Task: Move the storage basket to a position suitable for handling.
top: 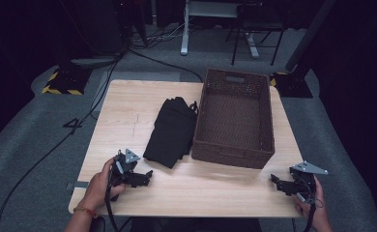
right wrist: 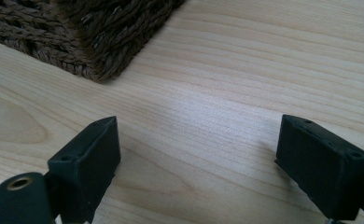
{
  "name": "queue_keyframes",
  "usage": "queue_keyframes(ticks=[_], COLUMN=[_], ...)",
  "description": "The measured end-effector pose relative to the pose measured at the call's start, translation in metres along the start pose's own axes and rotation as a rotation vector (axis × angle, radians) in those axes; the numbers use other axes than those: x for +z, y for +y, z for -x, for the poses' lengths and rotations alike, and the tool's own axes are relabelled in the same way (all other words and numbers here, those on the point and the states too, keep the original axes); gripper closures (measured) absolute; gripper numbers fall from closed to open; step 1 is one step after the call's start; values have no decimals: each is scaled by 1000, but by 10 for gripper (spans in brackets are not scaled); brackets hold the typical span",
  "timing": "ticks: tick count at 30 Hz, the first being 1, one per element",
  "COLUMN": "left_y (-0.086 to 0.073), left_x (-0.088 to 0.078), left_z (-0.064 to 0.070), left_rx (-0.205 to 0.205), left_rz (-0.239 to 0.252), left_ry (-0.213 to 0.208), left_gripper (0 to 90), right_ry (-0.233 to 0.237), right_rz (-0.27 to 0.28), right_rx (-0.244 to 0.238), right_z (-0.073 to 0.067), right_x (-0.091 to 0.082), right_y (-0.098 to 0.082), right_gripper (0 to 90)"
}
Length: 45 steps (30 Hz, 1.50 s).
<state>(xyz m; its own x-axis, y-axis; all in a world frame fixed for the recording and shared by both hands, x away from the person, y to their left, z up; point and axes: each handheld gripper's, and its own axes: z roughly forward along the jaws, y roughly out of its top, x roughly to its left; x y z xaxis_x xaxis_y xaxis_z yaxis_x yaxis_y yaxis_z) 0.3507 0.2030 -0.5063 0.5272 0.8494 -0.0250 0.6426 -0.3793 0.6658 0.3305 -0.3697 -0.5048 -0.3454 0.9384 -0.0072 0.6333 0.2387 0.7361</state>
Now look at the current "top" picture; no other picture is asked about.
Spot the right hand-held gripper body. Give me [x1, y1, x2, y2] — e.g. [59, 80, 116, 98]
[288, 160, 329, 203]

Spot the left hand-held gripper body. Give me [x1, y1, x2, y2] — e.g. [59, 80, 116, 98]
[110, 148, 142, 189]

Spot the black garment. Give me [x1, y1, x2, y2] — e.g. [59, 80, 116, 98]
[142, 96, 200, 170]

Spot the brown woven basket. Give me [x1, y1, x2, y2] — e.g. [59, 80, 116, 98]
[190, 67, 276, 170]

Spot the person's right hand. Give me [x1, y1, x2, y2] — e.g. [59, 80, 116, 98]
[292, 176, 330, 226]

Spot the person's left hand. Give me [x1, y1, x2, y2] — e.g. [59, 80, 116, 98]
[78, 157, 127, 212]

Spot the black yellow striped stand base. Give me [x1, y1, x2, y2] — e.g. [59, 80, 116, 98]
[41, 65, 94, 97]
[269, 71, 314, 100]

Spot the dark cabinet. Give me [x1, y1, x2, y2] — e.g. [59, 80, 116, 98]
[76, 0, 131, 56]

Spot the slanted black stand pole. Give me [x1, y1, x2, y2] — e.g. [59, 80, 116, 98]
[284, 0, 338, 73]

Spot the black metal chair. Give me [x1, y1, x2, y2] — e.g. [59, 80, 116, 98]
[224, 2, 288, 68]

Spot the right hand-held gripper black cable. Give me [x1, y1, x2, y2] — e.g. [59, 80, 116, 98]
[301, 180, 320, 232]

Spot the hand-held gripper black cable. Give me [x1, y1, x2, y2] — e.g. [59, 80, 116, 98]
[301, 180, 320, 232]
[103, 165, 121, 232]

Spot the left hand-held gripper black cable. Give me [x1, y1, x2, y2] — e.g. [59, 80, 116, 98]
[103, 165, 121, 232]

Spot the red and gold bracelet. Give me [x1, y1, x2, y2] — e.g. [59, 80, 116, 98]
[72, 206, 100, 219]

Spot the long black floor cable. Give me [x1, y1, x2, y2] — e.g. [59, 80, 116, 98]
[0, 51, 127, 232]

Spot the bundle of floor cables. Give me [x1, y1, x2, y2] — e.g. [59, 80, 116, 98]
[129, 21, 192, 50]

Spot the white desk frame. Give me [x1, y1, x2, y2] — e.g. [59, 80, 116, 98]
[179, 0, 262, 60]

